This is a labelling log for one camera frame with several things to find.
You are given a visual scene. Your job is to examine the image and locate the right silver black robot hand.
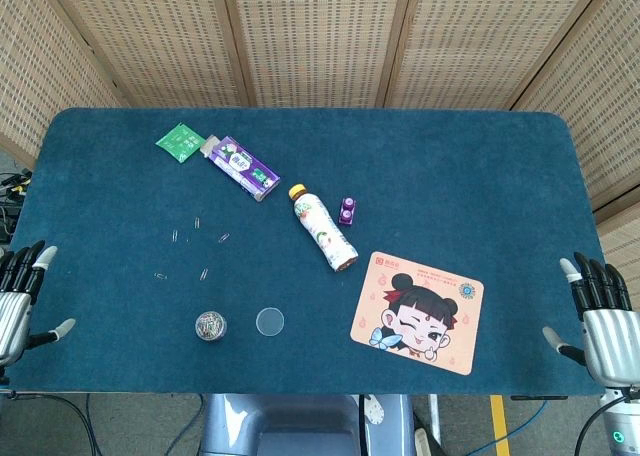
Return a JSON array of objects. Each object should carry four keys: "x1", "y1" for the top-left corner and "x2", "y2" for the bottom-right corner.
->
[{"x1": 542, "y1": 251, "x2": 640, "y2": 390}]

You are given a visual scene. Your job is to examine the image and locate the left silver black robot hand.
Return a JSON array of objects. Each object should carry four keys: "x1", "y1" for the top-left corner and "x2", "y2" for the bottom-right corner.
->
[{"x1": 0, "y1": 239, "x2": 77, "y2": 372}]

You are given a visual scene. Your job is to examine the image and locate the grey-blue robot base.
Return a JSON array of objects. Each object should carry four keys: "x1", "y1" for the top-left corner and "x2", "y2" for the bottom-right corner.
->
[{"x1": 198, "y1": 393, "x2": 417, "y2": 456}]

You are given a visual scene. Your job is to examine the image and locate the clear jar of paper clips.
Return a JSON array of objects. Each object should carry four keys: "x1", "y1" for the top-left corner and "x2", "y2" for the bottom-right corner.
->
[{"x1": 194, "y1": 310, "x2": 228, "y2": 343}]

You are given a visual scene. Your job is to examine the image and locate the yellow floor tape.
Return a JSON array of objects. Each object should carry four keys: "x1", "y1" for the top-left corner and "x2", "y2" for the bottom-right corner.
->
[{"x1": 489, "y1": 394, "x2": 511, "y2": 456}]

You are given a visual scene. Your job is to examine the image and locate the blue felt table cover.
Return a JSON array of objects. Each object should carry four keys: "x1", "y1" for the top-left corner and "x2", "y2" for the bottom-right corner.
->
[{"x1": 4, "y1": 106, "x2": 619, "y2": 397}]

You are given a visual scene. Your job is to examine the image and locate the woven rattan screen panel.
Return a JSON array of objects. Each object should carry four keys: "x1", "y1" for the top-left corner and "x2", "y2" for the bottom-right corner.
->
[
  {"x1": 219, "y1": 0, "x2": 416, "y2": 110},
  {"x1": 0, "y1": 0, "x2": 126, "y2": 170},
  {"x1": 382, "y1": 0, "x2": 629, "y2": 111},
  {"x1": 44, "y1": 0, "x2": 256, "y2": 110},
  {"x1": 509, "y1": 0, "x2": 640, "y2": 277}
]

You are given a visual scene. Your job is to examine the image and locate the green foil sachet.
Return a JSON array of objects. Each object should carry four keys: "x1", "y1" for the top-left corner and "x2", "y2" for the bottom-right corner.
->
[{"x1": 155, "y1": 122, "x2": 207, "y2": 164}]

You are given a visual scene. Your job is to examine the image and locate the cartoon girl mouse pad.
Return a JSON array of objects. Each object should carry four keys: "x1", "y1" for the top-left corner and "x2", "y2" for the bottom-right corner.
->
[{"x1": 349, "y1": 250, "x2": 486, "y2": 376}]

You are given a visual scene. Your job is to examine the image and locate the clear round plastic lid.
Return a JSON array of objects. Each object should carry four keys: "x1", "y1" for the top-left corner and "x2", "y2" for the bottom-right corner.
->
[{"x1": 255, "y1": 306, "x2": 286, "y2": 337}]

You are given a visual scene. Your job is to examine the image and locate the purple white carton box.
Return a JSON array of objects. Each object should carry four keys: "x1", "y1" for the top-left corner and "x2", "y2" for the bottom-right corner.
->
[{"x1": 199, "y1": 134, "x2": 281, "y2": 203}]

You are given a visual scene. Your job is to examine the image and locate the purple twin-cap block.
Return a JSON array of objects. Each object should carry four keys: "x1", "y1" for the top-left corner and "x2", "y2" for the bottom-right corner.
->
[{"x1": 337, "y1": 196, "x2": 358, "y2": 226}]

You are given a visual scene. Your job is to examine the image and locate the yellow-capped drink bottle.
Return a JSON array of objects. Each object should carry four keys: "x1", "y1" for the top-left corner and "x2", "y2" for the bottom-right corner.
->
[{"x1": 287, "y1": 183, "x2": 359, "y2": 273}]

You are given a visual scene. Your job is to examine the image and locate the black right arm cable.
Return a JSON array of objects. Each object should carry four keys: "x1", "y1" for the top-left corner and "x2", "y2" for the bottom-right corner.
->
[{"x1": 573, "y1": 395, "x2": 629, "y2": 456}]

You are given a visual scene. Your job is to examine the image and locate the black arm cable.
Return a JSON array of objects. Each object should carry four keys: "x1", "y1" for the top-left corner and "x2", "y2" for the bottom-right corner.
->
[
  {"x1": 573, "y1": 395, "x2": 629, "y2": 456},
  {"x1": 7, "y1": 393, "x2": 101, "y2": 456}
]

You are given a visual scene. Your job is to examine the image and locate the blue floor cable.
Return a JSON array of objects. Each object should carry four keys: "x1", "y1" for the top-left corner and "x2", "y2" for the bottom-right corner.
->
[{"x1": 467, "y1": 399, "x2": 551, "y2": 456}]

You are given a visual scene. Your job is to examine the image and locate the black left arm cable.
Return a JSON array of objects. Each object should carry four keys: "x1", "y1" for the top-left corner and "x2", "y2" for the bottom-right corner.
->
[{"x1": 7, "y1": 393, "x2": 101, "y2": 456}]

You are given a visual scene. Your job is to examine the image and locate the black cable bundle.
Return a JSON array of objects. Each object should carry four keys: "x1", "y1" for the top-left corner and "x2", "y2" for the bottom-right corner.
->
[{"x1": 0, "y1": 169, "x2": 34, "y2": 245}]

